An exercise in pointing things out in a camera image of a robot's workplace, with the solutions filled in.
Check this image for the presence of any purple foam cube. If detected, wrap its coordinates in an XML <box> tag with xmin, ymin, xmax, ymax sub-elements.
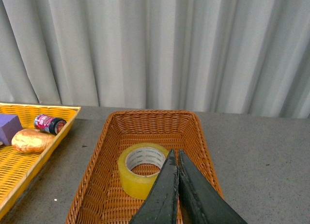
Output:
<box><xmin>0</xmin><ymin>114</ymin><xmax>23</xmax><ymax>146</ymax></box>

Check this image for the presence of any toy bread roll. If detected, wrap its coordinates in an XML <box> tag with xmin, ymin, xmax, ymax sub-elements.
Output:
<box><xmin>12</xmin><ymin>129</ymin><xmax>55</xmax><ymax>153</ymax></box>

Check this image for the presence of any small red jam jar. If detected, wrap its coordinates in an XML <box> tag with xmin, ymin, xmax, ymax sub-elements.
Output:
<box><xmin>33</xmin><ymin>114</ymin><xmax>66</xmax><ymax>135</ymax></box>

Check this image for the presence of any brown wicker basket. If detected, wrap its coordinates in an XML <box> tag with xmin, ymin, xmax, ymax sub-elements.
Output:
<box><xmin>66</xmin><ymin>110</ymin><xmax>222</xmax><ymax>224</ymax></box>

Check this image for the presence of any grey curtain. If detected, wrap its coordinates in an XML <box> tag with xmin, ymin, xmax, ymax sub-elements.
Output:
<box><xmin>0</xmin><ymin>0</ymin><xmax>310</xmax><ymax>118</ymax></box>

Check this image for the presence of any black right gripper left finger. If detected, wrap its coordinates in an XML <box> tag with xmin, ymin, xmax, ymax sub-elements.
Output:
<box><xmin>130</xmin><ymin>149</ymin><xmax>179</xmax><ymax>224</ymax></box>

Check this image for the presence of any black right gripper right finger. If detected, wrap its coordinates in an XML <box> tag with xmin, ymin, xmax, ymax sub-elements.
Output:
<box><xmin>179</xmin><ymin>149</ymin><xmax>246</xmax><ymax>224</ymax></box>

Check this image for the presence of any yellow packing tape roll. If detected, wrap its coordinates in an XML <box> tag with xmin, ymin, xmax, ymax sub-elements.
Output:
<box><xmin>117</xmin><ymin>143</ymin><xmax>169</xmax><ymax>200</ymax></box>

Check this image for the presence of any yellow woven basket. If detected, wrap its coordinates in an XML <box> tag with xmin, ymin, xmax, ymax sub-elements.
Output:
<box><xmin>0</xmin><ymin>103</ymin><xmax>81</xmax><ymax>217</ymax></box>

